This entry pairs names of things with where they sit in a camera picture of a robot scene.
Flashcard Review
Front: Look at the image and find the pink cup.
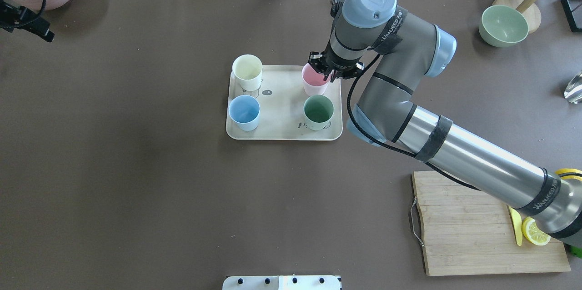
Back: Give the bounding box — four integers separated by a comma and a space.
301, 64, 330, 96

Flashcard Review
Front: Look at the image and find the beige tray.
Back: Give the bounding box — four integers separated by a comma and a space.
225, 65, 344, 141

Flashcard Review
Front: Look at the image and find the mint green bowl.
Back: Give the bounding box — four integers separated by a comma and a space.
478, 5, 529, 48

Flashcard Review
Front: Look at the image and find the yellow lemon right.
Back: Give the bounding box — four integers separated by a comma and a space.
555, 168, 582, 181

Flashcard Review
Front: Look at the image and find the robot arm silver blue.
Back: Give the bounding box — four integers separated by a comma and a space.
308, 0, 582, 247

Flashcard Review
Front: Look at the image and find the metal scoop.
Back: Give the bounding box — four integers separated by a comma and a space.
563, 71, 582, 104

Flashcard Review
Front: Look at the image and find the wooden cutting board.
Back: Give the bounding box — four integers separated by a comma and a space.
411, 170, 570, 277

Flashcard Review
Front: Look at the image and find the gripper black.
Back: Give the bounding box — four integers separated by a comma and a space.
0, 0, 55, 43
308, 50, 365, 82

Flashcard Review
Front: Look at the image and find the lemon half slice right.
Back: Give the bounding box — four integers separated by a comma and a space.
521, 217, 551, 246

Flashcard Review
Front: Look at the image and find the cream white cup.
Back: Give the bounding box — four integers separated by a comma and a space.
231, 54, 263, 91

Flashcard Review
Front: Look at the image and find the green cup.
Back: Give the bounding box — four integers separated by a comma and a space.
303, 95, 335, 131

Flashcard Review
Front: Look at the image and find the blue cup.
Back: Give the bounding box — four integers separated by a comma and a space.
227, 95, 261, 132

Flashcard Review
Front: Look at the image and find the green lime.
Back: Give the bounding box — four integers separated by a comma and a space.
569, 245, 582, 259

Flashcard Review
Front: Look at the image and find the yellow plastic knife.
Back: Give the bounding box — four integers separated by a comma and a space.
507, 205, 523, 246

